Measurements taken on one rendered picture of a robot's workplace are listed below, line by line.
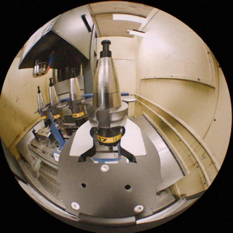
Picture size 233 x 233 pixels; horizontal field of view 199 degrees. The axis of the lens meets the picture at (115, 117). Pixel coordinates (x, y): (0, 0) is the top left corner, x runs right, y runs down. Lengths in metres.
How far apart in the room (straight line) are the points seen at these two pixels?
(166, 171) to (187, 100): 0.47
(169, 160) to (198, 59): 0.65
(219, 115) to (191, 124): 0.20
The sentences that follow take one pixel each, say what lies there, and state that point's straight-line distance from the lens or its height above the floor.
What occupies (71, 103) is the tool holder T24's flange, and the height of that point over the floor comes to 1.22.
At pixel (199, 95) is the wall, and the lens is 0.45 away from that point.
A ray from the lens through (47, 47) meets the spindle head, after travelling 0.58.
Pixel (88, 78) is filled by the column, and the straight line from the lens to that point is 0.89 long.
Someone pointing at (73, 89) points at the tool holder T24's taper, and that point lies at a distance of 0.22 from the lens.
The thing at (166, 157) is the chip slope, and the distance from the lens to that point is 0.58.
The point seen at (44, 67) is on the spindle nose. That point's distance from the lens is 0.67.
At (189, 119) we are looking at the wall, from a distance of 0.47.
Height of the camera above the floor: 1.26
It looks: 28 degrees down
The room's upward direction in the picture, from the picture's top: 2 degrees counter-clockwise
